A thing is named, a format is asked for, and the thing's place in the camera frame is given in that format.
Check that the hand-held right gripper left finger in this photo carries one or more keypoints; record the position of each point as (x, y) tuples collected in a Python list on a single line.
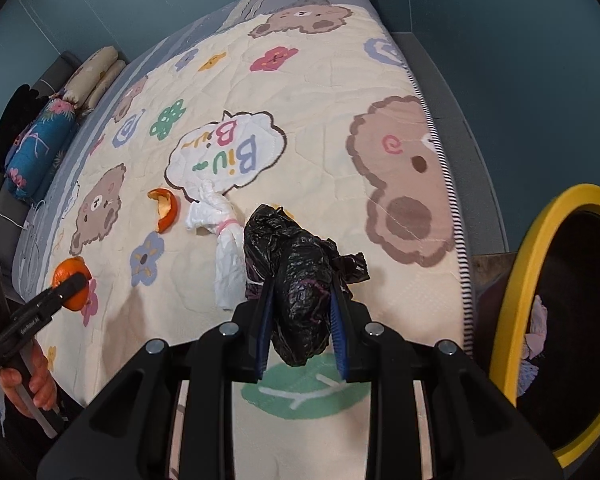
[(264, 325)]

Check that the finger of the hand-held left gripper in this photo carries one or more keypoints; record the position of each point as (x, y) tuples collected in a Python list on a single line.
[(55, 302)]

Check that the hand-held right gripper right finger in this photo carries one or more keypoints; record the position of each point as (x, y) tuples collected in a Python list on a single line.
[(340, 340)]

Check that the mandarin orange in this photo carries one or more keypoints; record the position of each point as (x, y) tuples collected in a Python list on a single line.
[(67, 272)]

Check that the large black plastic bag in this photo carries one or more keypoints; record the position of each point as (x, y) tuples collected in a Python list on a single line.
[(300, 280)]

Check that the yellow-rimmed black bin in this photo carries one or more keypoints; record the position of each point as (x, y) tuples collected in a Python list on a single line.
[(512, 305)]

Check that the purple knitted cloth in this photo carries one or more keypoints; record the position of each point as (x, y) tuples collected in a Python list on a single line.
[(528, 377)]

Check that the pink cloth bag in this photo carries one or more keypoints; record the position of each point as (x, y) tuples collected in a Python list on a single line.
[(539, 332)]

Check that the person's left hand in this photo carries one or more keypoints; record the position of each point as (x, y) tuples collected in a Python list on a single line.
[(42, 385)]

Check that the white printed cloth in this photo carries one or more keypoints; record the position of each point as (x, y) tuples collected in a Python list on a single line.
[(225, 260)]

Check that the bear printed blanket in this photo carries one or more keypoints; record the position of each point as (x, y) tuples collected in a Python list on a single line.
[(330, 200)]

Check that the orange peel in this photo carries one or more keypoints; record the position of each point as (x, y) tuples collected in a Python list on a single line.
[(166, 210)]

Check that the blue floral pillow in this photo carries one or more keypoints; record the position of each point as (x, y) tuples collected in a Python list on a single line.
[(40, 145)]

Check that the black cloth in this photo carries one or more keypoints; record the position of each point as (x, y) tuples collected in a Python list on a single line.
[(17, 120)]

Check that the beige printed pillow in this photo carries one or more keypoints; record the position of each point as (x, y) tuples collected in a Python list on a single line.
[(107, 85), (87, 75)]

